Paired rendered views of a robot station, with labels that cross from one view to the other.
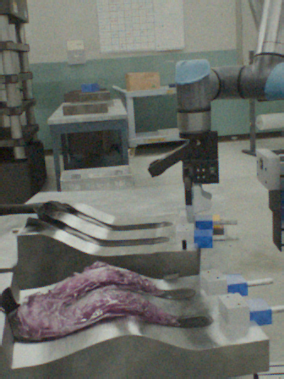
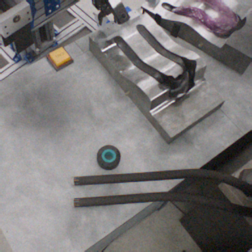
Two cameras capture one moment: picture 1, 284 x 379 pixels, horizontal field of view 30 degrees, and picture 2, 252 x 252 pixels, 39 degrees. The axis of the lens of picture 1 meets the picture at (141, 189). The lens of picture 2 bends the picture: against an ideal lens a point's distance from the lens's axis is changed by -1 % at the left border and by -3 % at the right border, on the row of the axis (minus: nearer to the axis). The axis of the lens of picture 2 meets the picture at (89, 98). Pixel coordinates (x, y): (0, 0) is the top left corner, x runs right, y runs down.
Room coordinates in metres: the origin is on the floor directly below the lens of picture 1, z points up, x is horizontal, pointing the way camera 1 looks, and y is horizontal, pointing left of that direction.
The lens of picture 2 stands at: (1.85, 0.53, 1.98)
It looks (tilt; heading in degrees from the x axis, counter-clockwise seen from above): 61 degrees down; 229
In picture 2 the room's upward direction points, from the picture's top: 1 degrees counter-clockwise
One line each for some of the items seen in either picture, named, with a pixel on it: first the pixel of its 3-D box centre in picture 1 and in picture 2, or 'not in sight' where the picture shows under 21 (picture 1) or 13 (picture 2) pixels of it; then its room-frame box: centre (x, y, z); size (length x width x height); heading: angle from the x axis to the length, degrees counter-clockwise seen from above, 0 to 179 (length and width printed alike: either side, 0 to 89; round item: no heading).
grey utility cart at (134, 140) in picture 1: (156, 118); not in sight; (7.13, -0.27, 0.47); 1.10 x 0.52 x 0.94; 101
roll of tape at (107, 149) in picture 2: not in sight; (108, 157); (1.52, 0.25, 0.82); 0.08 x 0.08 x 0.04
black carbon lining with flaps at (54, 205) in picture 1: (94, 222); (156, 56); (1.15, 0.11, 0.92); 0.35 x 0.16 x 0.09; 82
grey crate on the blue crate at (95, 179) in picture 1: (97, 181); not in sight; (4.38, 0.37, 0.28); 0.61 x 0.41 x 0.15; 93
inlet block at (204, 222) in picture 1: (208, 222); (103, 22); (1.17, -0.15, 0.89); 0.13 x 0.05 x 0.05; 82
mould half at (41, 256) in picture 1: (90, 241); (155, 67); (1.16, 0.13, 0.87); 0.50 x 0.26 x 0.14; 82
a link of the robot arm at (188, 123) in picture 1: (194, 122); not in sight; (1.18, -0.13, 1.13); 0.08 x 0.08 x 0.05
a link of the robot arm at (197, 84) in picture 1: (193, 85); not in sight; (1.18, -0.13, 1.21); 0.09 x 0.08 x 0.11; 139
